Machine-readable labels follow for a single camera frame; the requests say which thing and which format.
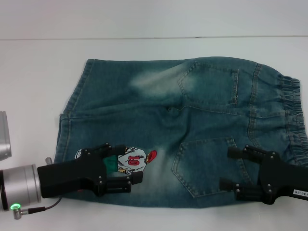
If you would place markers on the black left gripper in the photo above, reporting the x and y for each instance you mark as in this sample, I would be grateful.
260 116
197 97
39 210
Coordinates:
72 173

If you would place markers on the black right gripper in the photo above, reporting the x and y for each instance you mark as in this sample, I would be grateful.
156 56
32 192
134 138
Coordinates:
284 180

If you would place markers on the blue denim shorts with embroidery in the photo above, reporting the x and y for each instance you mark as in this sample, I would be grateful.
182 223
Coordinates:
154 115

